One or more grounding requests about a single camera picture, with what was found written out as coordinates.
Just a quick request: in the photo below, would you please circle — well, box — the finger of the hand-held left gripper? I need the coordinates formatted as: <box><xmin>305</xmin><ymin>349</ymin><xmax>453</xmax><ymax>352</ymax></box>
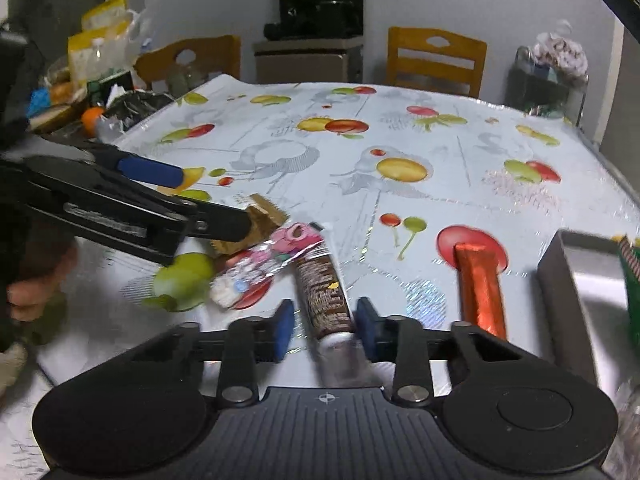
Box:
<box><xmin>182</xmin><ymin>197</ymin><xmax>252</xmax><ymax>245</ymax></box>
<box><xmin>37</xmin><ymin>132</ymin><xmax>185</xmax><ymax>191</ymax></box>

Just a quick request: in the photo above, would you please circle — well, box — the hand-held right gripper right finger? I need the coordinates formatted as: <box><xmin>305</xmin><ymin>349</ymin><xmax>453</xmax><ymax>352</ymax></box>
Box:
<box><xmin>353</xmin><ymin>296</ymin><xmax>538</xmax><ymax>406</ymax></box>

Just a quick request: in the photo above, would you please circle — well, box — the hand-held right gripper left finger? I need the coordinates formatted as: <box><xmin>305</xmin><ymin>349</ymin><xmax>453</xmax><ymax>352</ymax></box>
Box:
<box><xmin>117</xmin><ymin>299</ymin><xmax>297</xmax><ymax>408</ymax></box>

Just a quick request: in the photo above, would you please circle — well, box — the gold foil candy packet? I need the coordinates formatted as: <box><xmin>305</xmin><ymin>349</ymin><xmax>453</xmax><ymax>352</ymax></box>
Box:
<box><xmin>212</xmin><ymin>192</ymin><xmax>290</xmax><ymax>257</ymax></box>

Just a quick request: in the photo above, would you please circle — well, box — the dark brown tube snack packet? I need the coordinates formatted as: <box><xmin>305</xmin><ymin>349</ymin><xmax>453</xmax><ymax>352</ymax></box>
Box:
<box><xmin>292</xmin><ymin>247</ymin><xmax>368</xmax><ymax>386</ymax></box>

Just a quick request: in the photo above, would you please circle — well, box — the pink candy packet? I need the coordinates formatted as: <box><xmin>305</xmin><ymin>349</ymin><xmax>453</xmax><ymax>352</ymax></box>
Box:
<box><xmin>209</xmin><ymin>222</ymin><xmax>326</xmax><ymax>311</ymax></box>

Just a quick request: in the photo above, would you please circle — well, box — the red-orange stick packet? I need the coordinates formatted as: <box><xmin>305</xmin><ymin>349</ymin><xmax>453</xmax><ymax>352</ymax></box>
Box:
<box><xmin>452</xmin><ymin>241</ymin><xmax>508</xmax><ymax>341</ymax></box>

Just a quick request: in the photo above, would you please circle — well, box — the grey cardboard box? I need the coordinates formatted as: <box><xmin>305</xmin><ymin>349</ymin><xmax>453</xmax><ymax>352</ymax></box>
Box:
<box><xmin>537</xmin><ymin>229</ymin><xmax>640</xmax><ymax>401</ymax></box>

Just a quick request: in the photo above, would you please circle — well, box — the green snack bag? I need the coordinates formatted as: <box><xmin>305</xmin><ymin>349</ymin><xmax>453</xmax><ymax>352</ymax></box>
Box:
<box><xmin>614</xmin><ymin>234</ymin><xmax>640</xmax><ymax>311</ymax></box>

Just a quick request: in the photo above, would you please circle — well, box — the person's left hand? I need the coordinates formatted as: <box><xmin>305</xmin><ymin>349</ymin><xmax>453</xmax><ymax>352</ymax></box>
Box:
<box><xmin>7</xmin><ymin>247</ymin><xmax>79</xmax><ymax>323</ymax></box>

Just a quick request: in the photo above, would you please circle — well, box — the crumpled silver foil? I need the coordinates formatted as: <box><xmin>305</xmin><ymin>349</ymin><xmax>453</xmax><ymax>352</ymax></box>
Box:
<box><xmin>95</xmin><ymin>115</ymin><xmax>126</xmax><ymax>143</ymax></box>

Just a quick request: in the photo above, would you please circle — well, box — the black plastic bag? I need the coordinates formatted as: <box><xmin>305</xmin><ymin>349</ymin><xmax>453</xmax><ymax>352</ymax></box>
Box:
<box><xmin>107</xmin><ymin>91</ymin><xmax>176</xmax><ymax>126</ymax></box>

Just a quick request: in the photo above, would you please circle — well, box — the orange fruit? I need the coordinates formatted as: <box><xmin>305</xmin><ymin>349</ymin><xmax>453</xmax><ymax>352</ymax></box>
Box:
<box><xmin>81</xmin><ymin>107</ymin><xmax>107</xmax><ymax>136</ymax></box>

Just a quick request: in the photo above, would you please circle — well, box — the dark green carton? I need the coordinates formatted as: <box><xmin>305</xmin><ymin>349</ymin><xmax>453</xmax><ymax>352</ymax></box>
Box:
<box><xmin>87</xmin><ymin>72</ymin><xmax>133</xmax><ymax>106</ymax></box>

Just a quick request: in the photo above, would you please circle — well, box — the yellow food bag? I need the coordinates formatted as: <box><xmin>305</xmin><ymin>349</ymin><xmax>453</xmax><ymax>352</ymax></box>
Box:
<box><xmin>67</xmin><ymin>19</ymin><xmax>136</xmax><ymax>88</ymax></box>
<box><xmin>81</xmin><ymin>0</ymin><xmax>128</xmax><ymax>31</ymax></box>

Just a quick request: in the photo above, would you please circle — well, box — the blue sponge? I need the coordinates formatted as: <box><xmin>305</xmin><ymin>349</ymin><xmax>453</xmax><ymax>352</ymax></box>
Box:
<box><xmin>27</xmin><ymin>87</ymin><xmax>53</xmax><ymax>116</ymax></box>

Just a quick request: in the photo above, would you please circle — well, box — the wooden chair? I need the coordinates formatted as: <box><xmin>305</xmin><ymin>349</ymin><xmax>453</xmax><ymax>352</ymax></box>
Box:
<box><xmin>134</xmin><ymin>35</ymin><xmax>242</xmax><ymax>93</ymax></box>
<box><xmin>386</xmin><ymin>26</ymin><xmax>488</xmax><ymax>98</ymax></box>

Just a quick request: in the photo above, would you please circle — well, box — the fruit print tablecloth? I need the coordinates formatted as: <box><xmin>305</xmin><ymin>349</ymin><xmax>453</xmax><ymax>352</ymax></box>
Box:
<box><xmin>0</xmin><ymin>77</ymin><xmax>640</xmax><ymax>480</ymax></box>

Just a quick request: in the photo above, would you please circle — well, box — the grey cabinet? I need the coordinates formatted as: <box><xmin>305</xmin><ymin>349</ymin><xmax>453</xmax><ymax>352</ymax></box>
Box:
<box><xmin>252</xmin><ymin>37</ymin><xmax>365</xmax><ymax>85</ymax></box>

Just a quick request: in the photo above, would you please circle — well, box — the black water dispenser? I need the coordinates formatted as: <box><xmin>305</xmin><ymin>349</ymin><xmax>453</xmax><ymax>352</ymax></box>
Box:
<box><xmin>264</xmin><ymin>0</ymin><xmax>365</xmax><ymax>41</ymax></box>

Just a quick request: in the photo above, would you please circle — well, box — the white plastic bag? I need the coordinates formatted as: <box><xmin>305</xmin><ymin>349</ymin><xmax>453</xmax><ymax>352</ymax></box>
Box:
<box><xmin>532</xmin><ymin>20</ymin><xmax>590</xmax><ymax>78</ymax></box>

